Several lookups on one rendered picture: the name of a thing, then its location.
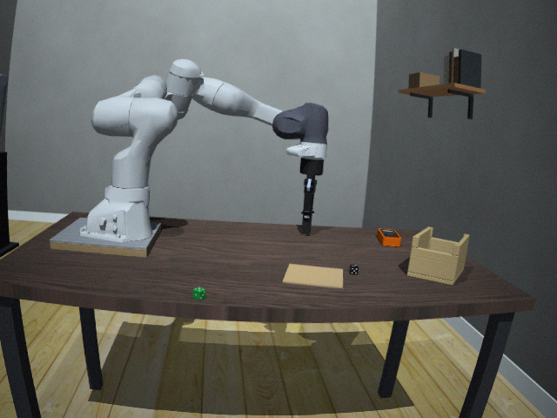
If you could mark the tan wooden crate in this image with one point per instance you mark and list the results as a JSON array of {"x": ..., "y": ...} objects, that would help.
[{"x": 443, "y": 263}]

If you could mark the orange pocket multimeter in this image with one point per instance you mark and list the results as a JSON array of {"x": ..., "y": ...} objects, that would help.
[{"x": 388, "y": 237}]

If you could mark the tan flat mat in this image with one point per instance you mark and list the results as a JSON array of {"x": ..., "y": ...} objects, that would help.
[{"x": 314, "y": 276}]

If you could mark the green die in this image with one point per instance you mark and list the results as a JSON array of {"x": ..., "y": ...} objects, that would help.
[{"x": 199, "y": 293}]

